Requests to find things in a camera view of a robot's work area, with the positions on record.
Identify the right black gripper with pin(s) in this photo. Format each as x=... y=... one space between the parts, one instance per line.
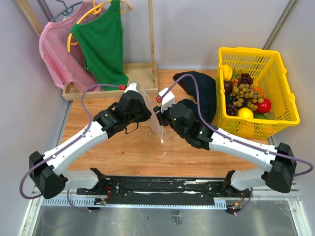
x=160 y=115

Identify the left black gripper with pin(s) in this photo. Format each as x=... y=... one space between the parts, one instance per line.
x=146 y=113

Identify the clear zip top bag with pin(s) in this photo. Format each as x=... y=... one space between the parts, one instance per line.
x=153 y=121

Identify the brown longan fruit bunch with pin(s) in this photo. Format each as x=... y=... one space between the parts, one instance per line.
x=247 y=96

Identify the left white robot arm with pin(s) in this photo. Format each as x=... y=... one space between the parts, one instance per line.
x=49 y=170

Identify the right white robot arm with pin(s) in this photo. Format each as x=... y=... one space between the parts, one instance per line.
x=273 y=168

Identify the green tank top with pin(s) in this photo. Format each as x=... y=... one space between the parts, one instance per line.
x=101 y=41

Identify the wooden clothes rack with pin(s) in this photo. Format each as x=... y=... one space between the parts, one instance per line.
x=145 y=73

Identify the dark navy cloth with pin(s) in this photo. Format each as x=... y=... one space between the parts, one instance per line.
x=207 y=92

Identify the black grape bunch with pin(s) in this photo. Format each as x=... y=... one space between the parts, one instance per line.
x=231 y=99

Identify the yellow lemon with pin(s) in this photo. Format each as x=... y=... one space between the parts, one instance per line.
x=245 y=113

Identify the pink shirt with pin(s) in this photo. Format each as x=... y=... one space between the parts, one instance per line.
x=65 y=67

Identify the dark purple grape bunch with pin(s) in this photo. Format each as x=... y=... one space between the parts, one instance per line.
x=245 y=79

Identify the green lime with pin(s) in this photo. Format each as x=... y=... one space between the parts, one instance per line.
x=260 y=116

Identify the orange fruit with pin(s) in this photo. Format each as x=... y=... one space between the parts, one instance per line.
x=259 y=90

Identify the red apple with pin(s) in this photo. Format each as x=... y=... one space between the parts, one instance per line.
x=264 y=107

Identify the yellow plastic basket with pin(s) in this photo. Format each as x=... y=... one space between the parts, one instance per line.
x=267 y=69

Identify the grey clothes hanger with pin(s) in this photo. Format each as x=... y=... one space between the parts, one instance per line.
x=68 y=10

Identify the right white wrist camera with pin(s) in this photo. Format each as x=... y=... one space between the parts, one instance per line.
x=166 y=99

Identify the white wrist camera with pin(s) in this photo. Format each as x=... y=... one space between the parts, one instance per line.
x=166 y=99
x=133 y=87

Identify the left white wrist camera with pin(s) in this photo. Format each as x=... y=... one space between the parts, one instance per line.
x=133 y=87

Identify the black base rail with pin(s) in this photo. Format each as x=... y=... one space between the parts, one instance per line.
x=164 y=191

